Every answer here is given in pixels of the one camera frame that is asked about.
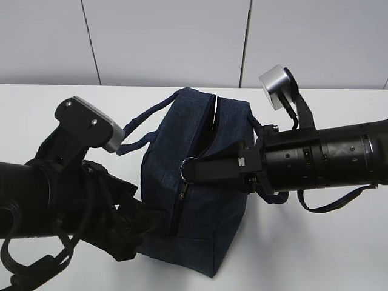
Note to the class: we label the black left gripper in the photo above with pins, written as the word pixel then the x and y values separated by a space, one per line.
pixel 100 209

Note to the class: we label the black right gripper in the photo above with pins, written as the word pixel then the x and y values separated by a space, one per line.
pixel 218 167

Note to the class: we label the navy blue lunch bag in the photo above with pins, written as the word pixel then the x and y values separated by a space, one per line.
pixel 198 223

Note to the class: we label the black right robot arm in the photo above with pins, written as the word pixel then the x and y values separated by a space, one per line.
pixel 296 160

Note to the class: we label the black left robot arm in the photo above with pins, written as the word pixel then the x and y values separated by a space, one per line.
pixel 33 186

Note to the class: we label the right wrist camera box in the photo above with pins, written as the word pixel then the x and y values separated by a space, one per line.
pixel 282 90

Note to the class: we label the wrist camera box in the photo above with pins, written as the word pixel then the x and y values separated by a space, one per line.
pixel 90 125
pixel 282 90

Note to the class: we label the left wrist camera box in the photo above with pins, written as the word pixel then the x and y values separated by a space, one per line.
pixel 90 125

